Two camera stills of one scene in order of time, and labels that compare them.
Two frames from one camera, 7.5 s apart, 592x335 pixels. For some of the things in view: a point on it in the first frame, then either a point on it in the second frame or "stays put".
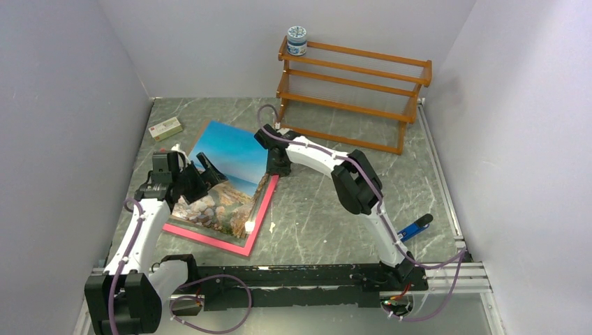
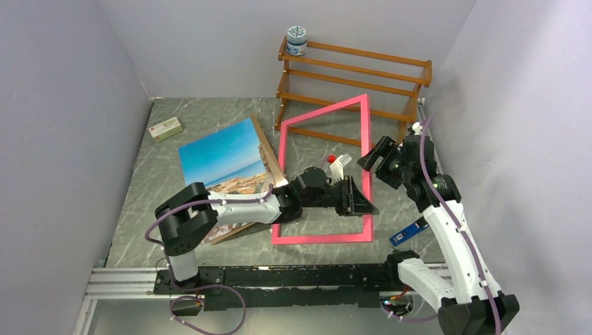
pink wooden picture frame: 233,244 → 366,172
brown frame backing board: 197,137 → 274,168
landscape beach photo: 239,155 stays put
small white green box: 166,128 stays put
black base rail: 249,287 stays put
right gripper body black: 281,167 → 393,171
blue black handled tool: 420,223 stays put
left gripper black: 201,188 → 352,202
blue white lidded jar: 297,40 stays put
